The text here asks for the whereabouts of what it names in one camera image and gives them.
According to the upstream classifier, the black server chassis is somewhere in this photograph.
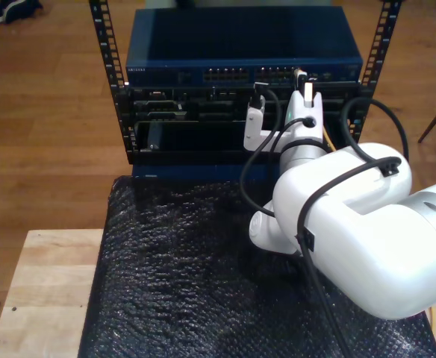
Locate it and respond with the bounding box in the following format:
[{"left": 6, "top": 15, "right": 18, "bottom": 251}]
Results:
[{"left": 126, "top": 85, "right": 361, "bottom": 123}]

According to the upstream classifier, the black rack frame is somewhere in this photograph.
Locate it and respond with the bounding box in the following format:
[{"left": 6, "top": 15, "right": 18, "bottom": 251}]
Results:
[{"left": 88, "top": 0, "right": 405, "bottom": 166}]

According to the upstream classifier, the black rack drawer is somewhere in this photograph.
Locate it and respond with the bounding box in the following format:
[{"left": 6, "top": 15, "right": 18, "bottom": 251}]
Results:
[{"left": 128, "top": 119, "right": 353, "bottom": 165}]

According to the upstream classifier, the black bubble mat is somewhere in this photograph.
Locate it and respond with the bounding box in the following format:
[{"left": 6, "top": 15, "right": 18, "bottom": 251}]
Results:
[{"left": 78, "top": 175, "right": 436, "bottom": 358}]

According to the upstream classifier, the blue network switch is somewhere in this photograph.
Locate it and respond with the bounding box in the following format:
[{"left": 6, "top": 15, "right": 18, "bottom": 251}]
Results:
[{"left": 125, "top": 6, "right": 364, "bottom": 87}]

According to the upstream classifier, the yellow network cable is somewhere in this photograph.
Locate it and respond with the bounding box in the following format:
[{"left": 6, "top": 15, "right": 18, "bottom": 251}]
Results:
[{"left": 293, "top": 66, "right": 436, "bottom": 329}]

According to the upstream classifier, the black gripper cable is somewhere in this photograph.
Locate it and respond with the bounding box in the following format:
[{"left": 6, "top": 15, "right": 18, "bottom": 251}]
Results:
[{"left": 239, "top": 116, "right": 316, "bottom": 217}]

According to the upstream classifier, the black camera cable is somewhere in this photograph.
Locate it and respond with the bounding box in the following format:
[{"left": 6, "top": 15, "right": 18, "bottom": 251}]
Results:
[{"left": 253, "top": 81, "right": 410, "bottom": 358}]

